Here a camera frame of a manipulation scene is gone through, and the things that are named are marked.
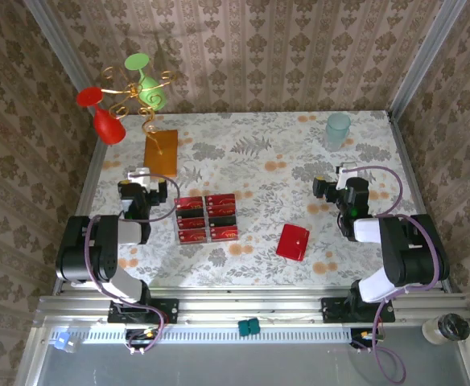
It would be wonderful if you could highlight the red VIP card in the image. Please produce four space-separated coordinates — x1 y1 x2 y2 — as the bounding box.
205 203 237 216
177 228 209 244
176 217 206 232
173 196 204 208
204 193 236 206
208 226 240 242

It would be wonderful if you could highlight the clear acrylic card stand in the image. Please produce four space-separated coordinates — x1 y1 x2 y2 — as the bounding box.
173 192 241 245

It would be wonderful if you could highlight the red card holder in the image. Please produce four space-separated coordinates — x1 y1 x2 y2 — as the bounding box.
275 223 311 262

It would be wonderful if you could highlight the black VIP card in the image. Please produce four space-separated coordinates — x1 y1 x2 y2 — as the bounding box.
206 215 237 228
175 206 204 219

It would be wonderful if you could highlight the pale blue plastic cup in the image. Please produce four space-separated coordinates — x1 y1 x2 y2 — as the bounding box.
324 112 353 153

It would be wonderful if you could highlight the red plastic wine glass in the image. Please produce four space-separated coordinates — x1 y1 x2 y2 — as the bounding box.
76 85 127 146

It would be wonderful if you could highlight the floral patterned tablecloth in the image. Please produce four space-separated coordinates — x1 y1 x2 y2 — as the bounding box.
70 111 441 289

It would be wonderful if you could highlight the green plastic wine glass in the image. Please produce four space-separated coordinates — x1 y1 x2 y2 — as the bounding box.
123 52 168 113

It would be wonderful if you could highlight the black power connector yellow plug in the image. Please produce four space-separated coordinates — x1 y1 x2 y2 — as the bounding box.
125 327 160 350
349 327 383 350

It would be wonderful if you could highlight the clear jar black lid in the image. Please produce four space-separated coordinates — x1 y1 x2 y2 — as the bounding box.
421 312 470 346

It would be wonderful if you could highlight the teal connector block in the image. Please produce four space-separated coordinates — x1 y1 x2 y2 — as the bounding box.
237 318 262 338

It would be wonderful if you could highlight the blue and white plug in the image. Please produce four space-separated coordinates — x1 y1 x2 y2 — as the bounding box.
49 330 79 355

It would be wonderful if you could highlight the grey metal panel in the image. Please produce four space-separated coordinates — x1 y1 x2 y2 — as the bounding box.
15 341 470 386

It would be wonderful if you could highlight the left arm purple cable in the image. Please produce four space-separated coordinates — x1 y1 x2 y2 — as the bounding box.
84 174 181 355

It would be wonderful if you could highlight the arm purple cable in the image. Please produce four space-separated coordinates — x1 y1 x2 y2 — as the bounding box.
349 166 441 383
84 174 181 355

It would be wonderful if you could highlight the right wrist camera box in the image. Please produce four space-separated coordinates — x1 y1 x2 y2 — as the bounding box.
336 163 360 191

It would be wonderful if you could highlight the aluminium table side rail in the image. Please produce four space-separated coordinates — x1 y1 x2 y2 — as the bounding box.
52 138 109 297
387 111 456 294

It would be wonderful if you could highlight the gold wire rack wooden base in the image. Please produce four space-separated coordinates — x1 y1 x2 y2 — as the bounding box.
100 66 179 180

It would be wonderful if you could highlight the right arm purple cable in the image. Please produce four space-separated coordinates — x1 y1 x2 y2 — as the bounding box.
349 166 441 383

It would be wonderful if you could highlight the aluminium front rail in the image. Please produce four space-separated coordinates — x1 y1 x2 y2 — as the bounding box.
33 291 470 329

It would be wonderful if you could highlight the aluminium frame post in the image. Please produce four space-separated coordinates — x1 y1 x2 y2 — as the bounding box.
22 0 95 105
386 0 468 118

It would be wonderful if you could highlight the white slotted cable duct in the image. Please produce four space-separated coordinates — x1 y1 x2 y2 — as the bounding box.
47 324 383 345

